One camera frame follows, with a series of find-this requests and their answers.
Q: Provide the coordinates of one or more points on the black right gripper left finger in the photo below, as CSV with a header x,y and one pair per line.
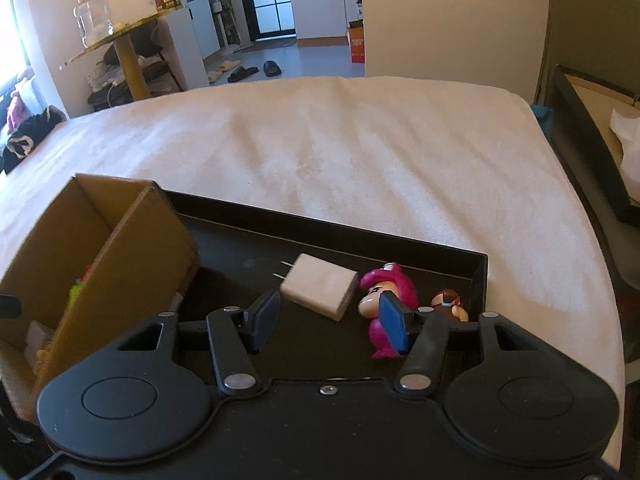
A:
x,y
235,335

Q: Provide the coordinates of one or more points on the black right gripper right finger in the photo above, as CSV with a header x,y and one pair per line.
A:
x,y
420,337

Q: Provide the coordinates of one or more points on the pink monster figurine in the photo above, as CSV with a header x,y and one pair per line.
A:
x,y
385,289

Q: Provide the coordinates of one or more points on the white power adapter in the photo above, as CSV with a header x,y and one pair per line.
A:
x,y
318,285

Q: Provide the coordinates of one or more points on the brown cardboard box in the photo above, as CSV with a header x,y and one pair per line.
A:
x,y
125,242

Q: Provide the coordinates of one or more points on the black shallow tray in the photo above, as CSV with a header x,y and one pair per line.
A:
x,y
241,246

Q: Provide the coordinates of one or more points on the beige slipper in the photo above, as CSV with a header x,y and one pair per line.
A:
x,y
224,67

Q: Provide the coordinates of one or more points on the black slipper left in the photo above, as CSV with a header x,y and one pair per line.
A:
x,y
242,73

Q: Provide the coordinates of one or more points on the black slipper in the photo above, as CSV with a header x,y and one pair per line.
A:
x,y
242,73
271,69

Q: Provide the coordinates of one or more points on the black slipper right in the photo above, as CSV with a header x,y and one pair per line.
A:
x,y
271,69

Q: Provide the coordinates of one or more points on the yellow round side table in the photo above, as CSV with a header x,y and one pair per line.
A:
x,y
126,54

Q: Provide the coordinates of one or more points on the black framed tray with tissue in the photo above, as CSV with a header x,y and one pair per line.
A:
x,y
582,105

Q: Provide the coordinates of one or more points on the black white garment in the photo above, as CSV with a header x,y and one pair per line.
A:
x,y
28,136

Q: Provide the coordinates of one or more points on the orange cardboard box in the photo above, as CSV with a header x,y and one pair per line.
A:
x,y
356,41

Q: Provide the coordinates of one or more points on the white cabinet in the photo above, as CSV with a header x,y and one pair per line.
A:
x,y
323,22

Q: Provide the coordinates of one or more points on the clear plastic jar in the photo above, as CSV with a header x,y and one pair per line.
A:
x,y
93,20

